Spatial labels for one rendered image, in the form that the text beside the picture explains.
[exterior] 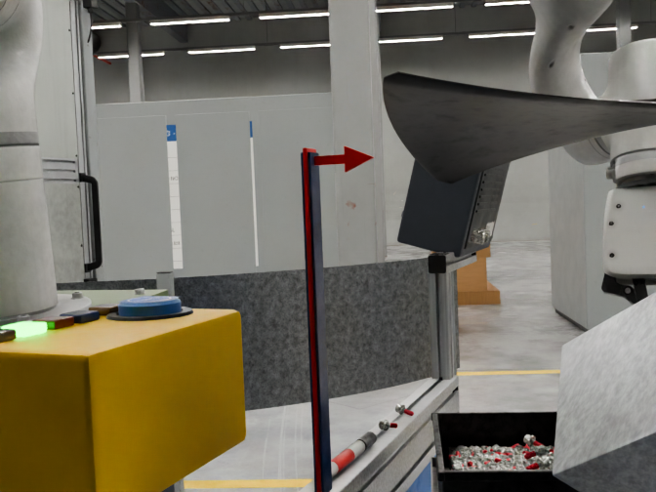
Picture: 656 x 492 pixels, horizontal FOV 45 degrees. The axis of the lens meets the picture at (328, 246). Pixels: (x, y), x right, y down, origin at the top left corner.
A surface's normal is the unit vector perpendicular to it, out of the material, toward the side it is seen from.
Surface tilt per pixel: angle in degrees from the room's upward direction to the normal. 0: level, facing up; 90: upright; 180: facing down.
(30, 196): 90
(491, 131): 165
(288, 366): 90
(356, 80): 90
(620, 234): 72
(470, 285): 90
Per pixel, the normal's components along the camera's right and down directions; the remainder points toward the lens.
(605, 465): -0.26, 0.69
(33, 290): 0.83, 0.01
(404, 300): 0.62, 0.02
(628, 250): -0.39, -0.24
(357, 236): -0.07, 0.06
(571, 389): -0.82, -0.53
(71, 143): 0.93, -0.02
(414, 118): -0.09, 0.98
